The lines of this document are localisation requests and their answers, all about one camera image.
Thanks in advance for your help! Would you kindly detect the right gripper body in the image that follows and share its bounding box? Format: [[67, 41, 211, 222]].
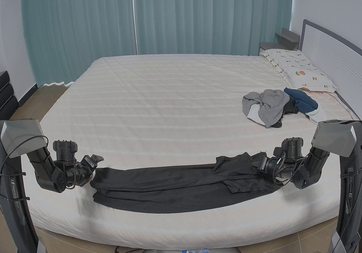
[[259, 156, 279, 175]]

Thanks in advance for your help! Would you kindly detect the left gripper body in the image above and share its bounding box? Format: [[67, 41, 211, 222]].
[[74, 155, 98, 180]]

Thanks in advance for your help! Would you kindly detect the black T-shirt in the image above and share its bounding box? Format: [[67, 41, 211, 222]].
[[90, 152, 279, 214]]

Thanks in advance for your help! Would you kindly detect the pile of clothes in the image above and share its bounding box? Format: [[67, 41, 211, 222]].
[[242, 87, 327, 128]]

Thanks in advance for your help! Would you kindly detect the bed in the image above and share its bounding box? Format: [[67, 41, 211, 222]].
[[18, 19, 362, 248]]

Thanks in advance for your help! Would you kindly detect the white printed pillow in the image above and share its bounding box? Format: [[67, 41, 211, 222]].
[[260, 48, 337, 93]]

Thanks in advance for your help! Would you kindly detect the dark grey chest of drawers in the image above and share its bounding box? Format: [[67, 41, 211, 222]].
[[0, 70, 20, 117]]

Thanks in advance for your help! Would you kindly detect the grey bedside table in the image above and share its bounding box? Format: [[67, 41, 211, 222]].
[[260, 28, 300, 51]]

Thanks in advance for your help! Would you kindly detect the blue-green curtain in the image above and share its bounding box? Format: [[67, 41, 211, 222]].
[[21, 0, 137, 87], [133, 0, 293, 56]]

